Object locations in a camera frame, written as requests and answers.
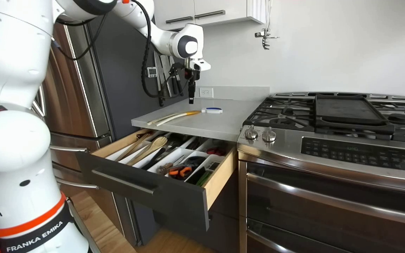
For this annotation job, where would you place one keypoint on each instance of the white and blue object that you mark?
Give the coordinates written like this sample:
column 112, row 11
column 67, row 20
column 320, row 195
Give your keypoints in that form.
column 212, row 110

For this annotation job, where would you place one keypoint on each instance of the chrome pot filler faucet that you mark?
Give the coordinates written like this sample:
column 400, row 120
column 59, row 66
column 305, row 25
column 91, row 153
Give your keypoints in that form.
column 264, row 37

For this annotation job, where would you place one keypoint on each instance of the open wooden kitchen drawer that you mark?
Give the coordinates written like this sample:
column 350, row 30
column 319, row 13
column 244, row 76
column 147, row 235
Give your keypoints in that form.
column 164, row 187

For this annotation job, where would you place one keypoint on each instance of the light wooden spoon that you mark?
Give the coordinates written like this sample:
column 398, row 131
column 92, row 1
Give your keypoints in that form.
column 147, row 149

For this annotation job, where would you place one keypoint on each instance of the black cast iron griddle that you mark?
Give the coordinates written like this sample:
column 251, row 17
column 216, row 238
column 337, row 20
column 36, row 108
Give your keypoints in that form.
column 347, row 111

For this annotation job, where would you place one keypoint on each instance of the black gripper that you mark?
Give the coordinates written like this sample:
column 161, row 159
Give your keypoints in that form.
column 191, row 75

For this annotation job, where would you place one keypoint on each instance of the white wall outlet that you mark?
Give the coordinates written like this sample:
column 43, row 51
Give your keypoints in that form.
column 205, row 91

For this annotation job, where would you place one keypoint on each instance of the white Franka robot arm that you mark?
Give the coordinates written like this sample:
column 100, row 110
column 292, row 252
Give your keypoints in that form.
column 14, row 117

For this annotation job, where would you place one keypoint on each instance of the silver range knob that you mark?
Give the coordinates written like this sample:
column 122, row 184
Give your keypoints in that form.
column 251, row 134
column 268, row 135

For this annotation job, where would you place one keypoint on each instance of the stainless steel refrigerator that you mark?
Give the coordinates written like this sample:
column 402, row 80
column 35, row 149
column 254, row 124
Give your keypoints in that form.
column 112, row 93

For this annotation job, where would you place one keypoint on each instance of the white upper cabinet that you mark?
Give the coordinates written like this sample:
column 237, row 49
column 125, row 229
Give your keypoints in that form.
column 206, row 11

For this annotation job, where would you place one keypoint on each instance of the stainless steel gas range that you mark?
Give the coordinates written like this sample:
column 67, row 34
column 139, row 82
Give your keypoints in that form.
column 333, row 177

